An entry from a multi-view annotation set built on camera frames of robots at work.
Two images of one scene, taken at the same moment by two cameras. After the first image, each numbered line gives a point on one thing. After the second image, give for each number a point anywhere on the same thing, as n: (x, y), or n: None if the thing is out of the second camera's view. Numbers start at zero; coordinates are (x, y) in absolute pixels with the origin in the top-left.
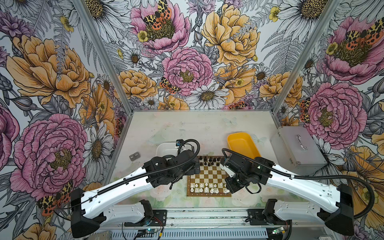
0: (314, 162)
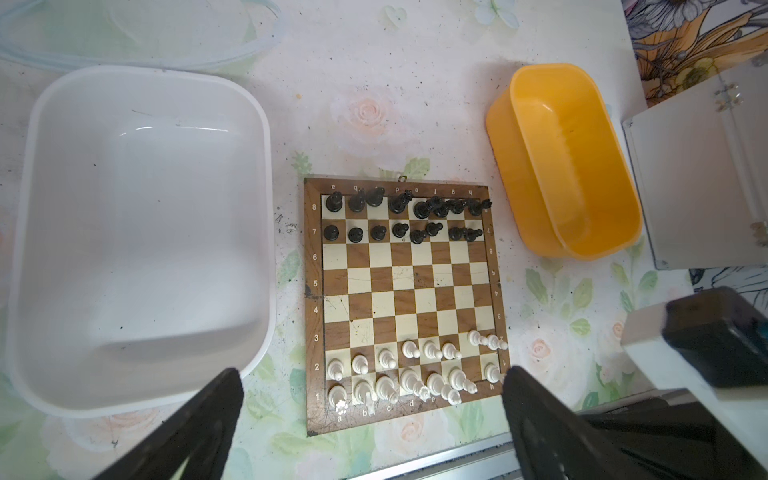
0: (701, 160)
